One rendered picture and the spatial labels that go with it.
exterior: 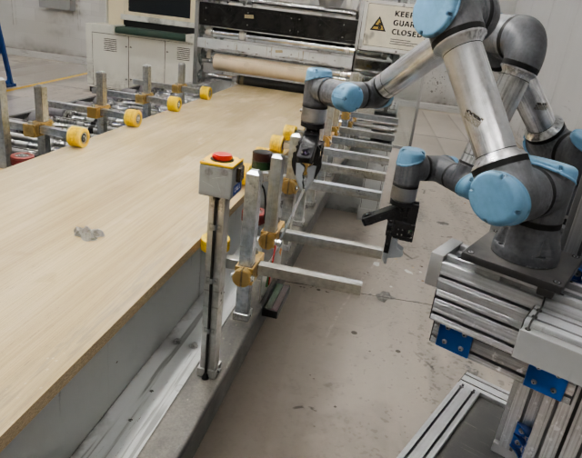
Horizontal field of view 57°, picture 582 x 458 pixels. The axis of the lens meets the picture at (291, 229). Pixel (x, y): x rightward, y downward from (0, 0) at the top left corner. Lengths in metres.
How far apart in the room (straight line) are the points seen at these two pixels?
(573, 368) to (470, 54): 0.67
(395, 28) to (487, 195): 2.95
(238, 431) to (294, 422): 0.23
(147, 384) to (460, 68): 1.03
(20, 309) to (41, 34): 10.95
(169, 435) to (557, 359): 0.80
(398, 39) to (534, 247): 2.89
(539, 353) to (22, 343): 1.01
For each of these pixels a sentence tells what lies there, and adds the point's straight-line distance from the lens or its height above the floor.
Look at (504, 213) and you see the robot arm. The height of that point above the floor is 1.18.
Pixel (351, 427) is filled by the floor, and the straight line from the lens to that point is 2.30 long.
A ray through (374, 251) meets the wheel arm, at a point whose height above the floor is 0.85.
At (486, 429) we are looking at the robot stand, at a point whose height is 0.21.
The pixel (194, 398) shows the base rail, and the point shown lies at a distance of 1.26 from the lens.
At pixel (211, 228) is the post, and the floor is 1.08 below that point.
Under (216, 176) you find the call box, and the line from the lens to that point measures 1.07.
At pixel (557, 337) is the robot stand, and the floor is 0.95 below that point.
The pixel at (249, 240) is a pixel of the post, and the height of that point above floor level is 0.95.
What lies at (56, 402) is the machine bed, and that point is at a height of 0.78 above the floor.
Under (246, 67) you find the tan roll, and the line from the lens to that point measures 4.26.
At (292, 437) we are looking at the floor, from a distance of 2.21.
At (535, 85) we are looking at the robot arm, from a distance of 1.74.
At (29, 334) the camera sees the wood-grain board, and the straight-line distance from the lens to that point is 1.14.
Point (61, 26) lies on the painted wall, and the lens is 11.81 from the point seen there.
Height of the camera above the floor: 1.52
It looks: 23 degrees down
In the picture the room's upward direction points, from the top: 7 degrees clockwise
